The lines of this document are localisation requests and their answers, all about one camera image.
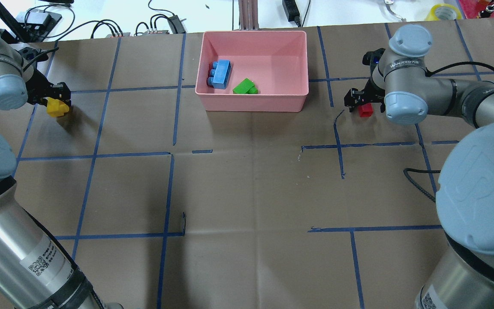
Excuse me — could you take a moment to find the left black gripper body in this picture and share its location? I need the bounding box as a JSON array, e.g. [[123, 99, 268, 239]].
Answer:
[[18, 47, 57, 106]]

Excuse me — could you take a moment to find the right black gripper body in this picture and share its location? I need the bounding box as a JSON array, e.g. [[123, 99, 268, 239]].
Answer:
[[361, 48, 386, 106]]

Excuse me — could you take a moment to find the red toy block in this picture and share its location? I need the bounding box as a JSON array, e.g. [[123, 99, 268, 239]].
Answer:
[[357, 103, 373, 118]]

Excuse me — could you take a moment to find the yellow toy block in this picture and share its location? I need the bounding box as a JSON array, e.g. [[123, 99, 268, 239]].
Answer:
[[46, 98, 70, 118]]

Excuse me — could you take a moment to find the green toy block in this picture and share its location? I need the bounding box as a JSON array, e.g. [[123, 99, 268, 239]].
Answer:
[[232, 78, 259, 94]]

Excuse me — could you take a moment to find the blue toy block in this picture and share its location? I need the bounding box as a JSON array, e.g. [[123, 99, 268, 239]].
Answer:
[[206, 59, 232, 89]]

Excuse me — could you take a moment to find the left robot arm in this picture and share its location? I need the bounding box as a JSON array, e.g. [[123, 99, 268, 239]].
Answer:
[[0, 37, 122, 309]]

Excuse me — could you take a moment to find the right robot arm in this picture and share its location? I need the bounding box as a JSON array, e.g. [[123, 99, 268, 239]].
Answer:
[[344, 24, 494, 309]]

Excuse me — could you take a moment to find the pink plastic box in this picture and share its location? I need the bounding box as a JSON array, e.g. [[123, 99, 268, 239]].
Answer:
[[195, 30, 309, 112]]

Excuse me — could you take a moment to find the yellow tape roll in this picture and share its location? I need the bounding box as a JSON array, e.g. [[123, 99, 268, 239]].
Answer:
[[424, 3, 462, 21]]

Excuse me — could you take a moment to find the black power adapter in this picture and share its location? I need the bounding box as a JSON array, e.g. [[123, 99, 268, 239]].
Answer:
[[282, 0, 301, 25]]

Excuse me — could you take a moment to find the red parts tray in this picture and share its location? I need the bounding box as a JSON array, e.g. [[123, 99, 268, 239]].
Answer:
[[459, 0, 494, 19]]

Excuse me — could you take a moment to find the black braided cable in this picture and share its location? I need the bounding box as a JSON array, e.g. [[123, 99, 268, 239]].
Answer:
[[403, 61, 494, 203]]

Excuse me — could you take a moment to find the aluminium frame post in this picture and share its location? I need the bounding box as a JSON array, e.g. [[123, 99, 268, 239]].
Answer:
[[238, 0, 259, 30]]

